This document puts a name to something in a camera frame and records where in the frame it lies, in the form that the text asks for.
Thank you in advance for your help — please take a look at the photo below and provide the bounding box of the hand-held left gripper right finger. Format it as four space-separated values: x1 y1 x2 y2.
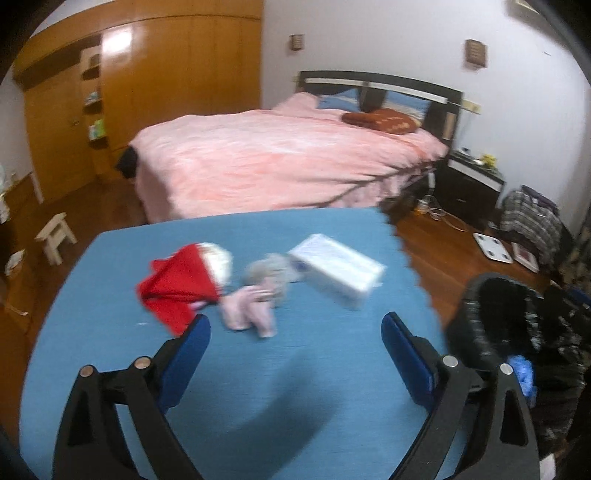
381 311 541 480

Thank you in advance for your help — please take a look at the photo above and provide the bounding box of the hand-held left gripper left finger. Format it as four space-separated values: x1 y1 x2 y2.
52 313 212 480

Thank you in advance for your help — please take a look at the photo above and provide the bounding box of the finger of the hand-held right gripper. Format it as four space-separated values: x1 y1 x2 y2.
569 288 591 319

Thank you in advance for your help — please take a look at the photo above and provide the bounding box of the black bag lined trash bin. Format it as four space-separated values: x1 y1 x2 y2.
445 272 591 457

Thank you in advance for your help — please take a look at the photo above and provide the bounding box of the blue plastic bag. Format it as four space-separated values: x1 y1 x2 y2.
508 354 539 407

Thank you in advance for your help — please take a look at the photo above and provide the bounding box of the dark patterned curtain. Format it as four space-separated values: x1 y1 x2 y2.
561 217 591 289

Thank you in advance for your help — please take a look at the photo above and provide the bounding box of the brown centred white scale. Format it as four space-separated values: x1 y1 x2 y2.
512 242 540 273

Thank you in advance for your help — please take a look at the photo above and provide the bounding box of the pink cloth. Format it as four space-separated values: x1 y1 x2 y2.
219 284 278 340

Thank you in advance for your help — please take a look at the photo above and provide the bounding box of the red santa hat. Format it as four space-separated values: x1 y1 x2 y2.
136 242 234 335

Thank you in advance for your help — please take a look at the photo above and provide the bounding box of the plaid clothing on chair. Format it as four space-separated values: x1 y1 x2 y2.
500 185 564 264

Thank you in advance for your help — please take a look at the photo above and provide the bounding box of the blue table cloth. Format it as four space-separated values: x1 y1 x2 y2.
18 208 467 480

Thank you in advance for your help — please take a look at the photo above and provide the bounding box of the white bathroom scale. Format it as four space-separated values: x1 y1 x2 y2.
472 232 514 265

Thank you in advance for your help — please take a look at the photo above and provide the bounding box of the white cardboard box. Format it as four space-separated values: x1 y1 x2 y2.
287 233 386 310

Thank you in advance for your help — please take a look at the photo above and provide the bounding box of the grey sock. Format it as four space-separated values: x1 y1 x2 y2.
244 253 301 301

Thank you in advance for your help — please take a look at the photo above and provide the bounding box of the dark nightstand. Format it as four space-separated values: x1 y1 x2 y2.
434 150 506 232

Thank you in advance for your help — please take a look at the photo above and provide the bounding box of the wooden side cabinet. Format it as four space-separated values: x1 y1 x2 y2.
0 171 44 324

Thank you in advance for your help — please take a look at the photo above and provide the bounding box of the small wooden stool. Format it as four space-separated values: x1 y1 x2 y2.
34 212 78 266

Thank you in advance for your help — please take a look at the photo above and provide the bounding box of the pink blanket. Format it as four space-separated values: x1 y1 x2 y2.
131 91 450 221

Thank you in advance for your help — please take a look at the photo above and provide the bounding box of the dark wooden bed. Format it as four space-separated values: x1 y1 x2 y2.
115 70 464 222

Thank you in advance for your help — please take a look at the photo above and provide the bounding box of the brown dotted pillow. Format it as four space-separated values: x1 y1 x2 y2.
342 109 421 134

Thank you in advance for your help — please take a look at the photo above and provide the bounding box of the blue pillow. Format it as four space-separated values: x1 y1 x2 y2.
318 89 360 110
385 91 432 125

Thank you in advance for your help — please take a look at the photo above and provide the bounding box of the wooden door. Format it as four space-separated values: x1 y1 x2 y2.
23 74 98 201

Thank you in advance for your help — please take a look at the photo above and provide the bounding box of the wooden wardrobe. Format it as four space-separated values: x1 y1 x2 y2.
11 0 264 204

